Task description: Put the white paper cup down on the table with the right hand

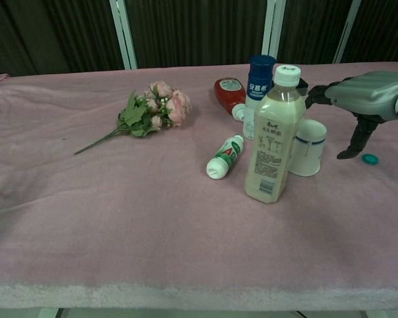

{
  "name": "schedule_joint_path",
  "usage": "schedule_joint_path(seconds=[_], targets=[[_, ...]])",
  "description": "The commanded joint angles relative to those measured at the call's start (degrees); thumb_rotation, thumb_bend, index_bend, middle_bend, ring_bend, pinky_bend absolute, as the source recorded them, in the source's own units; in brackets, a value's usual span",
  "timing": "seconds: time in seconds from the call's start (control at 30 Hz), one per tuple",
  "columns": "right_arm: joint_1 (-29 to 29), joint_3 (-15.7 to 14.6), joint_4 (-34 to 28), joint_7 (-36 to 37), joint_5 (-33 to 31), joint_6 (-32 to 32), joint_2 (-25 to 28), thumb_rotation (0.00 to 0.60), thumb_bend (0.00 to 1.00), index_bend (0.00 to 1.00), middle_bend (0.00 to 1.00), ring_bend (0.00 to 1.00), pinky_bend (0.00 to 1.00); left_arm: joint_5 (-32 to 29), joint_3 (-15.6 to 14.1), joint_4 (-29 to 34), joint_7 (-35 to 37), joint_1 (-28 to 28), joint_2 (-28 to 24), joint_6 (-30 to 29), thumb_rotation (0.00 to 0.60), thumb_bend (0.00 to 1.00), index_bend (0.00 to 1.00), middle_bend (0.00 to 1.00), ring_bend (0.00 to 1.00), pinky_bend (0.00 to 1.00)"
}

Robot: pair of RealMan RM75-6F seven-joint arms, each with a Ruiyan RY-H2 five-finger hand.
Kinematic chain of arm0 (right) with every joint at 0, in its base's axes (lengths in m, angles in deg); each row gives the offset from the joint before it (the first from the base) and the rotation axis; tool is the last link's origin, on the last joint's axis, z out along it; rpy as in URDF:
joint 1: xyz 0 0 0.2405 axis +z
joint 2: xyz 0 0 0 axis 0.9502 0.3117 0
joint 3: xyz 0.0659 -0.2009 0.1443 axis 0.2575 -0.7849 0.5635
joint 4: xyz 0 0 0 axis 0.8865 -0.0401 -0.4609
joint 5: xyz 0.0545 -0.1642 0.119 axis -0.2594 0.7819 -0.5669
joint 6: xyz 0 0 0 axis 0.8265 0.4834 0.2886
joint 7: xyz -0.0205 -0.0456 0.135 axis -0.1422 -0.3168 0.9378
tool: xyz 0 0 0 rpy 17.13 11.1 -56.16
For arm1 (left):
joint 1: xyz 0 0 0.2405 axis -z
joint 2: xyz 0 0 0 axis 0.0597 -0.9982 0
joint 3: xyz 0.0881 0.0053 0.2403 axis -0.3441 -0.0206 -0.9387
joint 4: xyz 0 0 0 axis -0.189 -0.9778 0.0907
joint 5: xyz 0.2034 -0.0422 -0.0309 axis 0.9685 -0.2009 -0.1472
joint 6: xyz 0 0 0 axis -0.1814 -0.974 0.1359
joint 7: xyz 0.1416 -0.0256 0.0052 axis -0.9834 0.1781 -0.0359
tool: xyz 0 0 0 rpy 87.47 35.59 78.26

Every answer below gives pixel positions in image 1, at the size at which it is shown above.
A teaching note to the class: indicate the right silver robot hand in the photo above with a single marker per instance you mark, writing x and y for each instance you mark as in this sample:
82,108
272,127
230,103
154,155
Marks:
365,91

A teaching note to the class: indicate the white paper cup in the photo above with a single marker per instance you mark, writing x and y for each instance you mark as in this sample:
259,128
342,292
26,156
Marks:
307,147

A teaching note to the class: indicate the teal bottle cap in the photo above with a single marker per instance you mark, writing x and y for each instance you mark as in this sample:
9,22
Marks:
371,159

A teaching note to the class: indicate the milk tea bottle white cap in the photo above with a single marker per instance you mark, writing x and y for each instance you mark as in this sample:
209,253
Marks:
274,139

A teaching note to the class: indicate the blue cap yogurt bottle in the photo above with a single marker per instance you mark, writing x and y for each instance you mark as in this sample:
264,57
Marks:
258,86

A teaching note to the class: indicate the red ketchup bottle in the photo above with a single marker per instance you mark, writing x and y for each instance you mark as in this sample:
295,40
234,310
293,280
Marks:
229,91

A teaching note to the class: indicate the small green white drink bottle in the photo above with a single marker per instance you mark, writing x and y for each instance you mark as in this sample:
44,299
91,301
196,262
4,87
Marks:
226,155

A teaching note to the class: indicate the pink artificial flower bouquet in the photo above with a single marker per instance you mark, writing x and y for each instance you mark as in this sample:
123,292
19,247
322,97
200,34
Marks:
152,109

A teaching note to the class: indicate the pink tablecloth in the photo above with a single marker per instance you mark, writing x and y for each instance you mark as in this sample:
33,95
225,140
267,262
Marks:
119,205

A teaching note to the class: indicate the white partition frame post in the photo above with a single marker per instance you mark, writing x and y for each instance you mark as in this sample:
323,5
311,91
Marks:
346,31
271,28
124,33

